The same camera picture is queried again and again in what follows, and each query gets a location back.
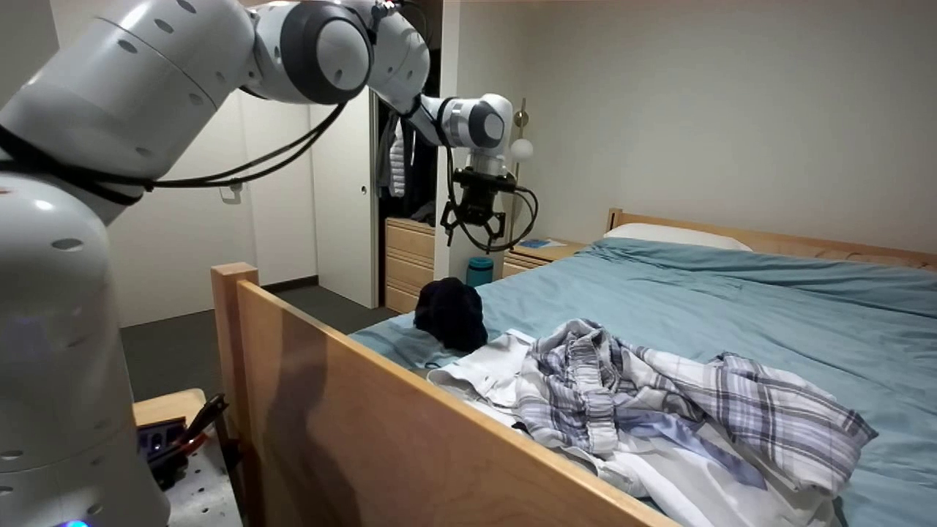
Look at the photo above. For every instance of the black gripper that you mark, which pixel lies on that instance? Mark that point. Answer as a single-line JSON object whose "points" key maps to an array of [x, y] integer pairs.
{"points": [[483, 205]]}

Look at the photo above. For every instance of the navy blue cloth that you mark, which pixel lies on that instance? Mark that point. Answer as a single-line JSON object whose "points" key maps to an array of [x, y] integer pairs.
{"points": [[452, 314]]}

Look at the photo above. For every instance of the checked plaid shirt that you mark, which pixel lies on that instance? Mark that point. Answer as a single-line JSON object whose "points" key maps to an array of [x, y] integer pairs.
{"points": [[682, 399]]}

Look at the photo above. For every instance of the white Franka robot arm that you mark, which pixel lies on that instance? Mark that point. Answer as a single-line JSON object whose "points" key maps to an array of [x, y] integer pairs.
{"points": [[127, 193]]}

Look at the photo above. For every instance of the clothes hanging in closet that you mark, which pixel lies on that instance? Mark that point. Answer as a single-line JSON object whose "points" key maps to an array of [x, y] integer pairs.
{"points": [[399, 165]]}

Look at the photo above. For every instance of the teal bottle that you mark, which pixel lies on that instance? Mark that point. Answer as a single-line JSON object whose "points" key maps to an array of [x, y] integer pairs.
{"points": [[478, 273]]}

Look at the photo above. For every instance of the wooden nightstand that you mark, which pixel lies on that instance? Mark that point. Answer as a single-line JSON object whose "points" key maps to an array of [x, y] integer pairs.
{"points": [[533, 256]]}

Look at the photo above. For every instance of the wooden drawer dresser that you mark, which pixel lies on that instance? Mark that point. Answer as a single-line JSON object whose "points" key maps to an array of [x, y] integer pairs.
{"points": [[407, 265]]}

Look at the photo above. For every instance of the floor lamp with round bulb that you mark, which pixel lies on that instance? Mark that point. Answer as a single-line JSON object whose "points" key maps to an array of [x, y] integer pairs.
{"points": [[521, 150]]}

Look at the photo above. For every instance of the white closet door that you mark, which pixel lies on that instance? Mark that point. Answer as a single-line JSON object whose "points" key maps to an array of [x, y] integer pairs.
{"points": [[342, 193]]}

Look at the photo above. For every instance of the white pillow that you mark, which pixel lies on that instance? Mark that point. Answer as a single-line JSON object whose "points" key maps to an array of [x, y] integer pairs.
{"points": [[675, 234]]}

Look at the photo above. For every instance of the white room door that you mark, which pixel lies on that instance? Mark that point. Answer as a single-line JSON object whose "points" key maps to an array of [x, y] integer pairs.
{"points": [[273, 215]]}

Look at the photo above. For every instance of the wooden bed footboard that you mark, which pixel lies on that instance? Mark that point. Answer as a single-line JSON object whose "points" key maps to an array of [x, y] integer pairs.
{"points": [[370, 439]]}

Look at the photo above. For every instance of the wooden bed headboard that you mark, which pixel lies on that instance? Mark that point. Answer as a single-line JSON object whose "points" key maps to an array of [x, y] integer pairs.
{"points": [[828, 246]]}

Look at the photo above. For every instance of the small wooden box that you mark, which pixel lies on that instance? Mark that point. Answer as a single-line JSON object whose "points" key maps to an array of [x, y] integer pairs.
{"points": [[168, 407]]}

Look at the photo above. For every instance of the black and orange tools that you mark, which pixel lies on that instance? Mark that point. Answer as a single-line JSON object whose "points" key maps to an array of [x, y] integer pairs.
{"points": [[184, 439]]}

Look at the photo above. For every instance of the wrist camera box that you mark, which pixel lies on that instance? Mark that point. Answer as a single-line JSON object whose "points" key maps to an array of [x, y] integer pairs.
{"points": [[483, 175]]}

